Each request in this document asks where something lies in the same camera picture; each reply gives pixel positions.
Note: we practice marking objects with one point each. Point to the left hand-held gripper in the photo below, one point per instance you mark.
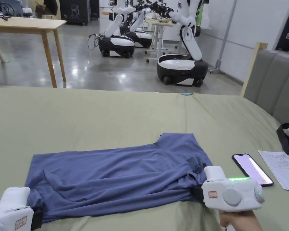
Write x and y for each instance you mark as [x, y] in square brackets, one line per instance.
[10, 211]

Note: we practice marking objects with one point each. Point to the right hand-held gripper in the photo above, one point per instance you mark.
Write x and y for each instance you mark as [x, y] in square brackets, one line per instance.
[231, 196]

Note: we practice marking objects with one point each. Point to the dark blue shirt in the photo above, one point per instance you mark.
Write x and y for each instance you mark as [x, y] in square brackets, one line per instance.
[115, 173]

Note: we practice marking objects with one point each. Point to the person's right hand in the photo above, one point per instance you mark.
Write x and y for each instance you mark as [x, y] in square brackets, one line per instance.
[243, 221]

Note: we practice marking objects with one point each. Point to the black smartphone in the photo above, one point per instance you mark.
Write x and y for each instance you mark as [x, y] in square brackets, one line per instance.
[252, 169]

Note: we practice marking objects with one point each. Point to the white paper sheet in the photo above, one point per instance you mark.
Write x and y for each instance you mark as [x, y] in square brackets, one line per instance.
[283, 170]

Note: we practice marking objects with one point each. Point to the small teal clip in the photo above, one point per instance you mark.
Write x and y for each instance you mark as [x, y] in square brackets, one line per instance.
[187, 94]

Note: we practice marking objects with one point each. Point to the grey padded headboard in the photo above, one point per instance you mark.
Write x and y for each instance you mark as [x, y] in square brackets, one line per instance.
[274, 79]

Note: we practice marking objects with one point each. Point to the bed with pale green sheet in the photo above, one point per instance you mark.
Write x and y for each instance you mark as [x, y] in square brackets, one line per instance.
[98, 115]

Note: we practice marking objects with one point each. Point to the white and black wheeled robot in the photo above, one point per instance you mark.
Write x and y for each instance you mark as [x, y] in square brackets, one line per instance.
[183, 65]
[115, 44]
[141, 36]

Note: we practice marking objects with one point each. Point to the white desk on castors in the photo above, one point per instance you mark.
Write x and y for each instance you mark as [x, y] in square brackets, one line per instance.
[160, 36]

